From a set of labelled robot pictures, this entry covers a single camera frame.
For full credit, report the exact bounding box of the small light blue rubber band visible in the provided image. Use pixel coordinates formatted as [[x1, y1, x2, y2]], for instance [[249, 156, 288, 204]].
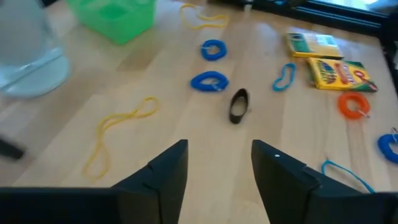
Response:
[[272, 62, 297, 93]]

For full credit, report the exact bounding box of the yellow rubber band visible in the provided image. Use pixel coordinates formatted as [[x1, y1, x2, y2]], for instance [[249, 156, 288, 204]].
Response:
[[179, 2, 230, 31], [82, 95, 160, 184]]

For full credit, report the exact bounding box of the orange coil wristband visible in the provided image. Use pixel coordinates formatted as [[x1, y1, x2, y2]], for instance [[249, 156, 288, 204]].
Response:
[[337, 91, 371, 120]]

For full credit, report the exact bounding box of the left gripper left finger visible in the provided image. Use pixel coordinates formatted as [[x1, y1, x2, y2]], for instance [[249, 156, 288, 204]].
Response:
[[0, 139, 190, 224]]

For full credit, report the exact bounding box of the blue coil wristband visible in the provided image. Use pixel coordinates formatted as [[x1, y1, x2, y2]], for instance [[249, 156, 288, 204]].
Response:
[[377, 127, 398, 165], [190, 70, 230, 93], [200, 39, 228, 62]]

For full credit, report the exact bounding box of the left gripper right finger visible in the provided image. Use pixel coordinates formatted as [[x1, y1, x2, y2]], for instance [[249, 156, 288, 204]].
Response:
[[250, 139, 398, 224]]

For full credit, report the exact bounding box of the green plastic basket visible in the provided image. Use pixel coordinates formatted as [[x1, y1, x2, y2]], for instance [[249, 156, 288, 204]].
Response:
[[64, 0, 157, 45]]

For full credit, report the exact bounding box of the yellow green pencil box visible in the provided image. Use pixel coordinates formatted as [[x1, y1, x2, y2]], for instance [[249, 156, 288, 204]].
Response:
[[285, 32, 344, 60]]

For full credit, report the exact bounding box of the large light blue rubber band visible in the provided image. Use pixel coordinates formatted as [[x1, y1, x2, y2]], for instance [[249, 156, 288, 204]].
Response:
[[321, 159, 376, 194]]

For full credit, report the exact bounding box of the white cylindrical lamp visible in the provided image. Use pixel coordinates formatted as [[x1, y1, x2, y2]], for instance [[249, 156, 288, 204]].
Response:
[[0, 0, 71, 99]]

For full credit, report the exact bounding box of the yellow crayon box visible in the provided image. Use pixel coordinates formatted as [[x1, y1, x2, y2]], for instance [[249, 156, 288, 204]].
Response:
[[307, 57, 379, 93]]

